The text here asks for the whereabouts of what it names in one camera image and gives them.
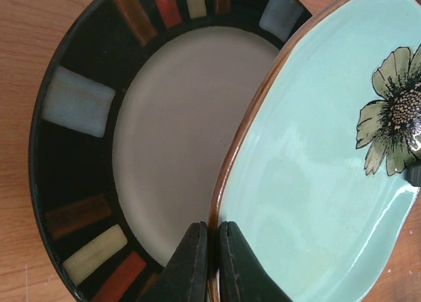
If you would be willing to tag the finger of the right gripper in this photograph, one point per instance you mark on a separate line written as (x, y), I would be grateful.
(413, 175)

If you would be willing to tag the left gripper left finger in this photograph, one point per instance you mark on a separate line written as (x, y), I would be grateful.
(184, 278)

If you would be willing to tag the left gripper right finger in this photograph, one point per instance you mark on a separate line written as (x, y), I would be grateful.
(243, 266)

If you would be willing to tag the mint plate with flower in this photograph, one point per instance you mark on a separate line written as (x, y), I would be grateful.
(314, 178)

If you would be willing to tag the black rimmed beige plate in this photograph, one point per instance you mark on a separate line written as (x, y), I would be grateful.
(133, 119)

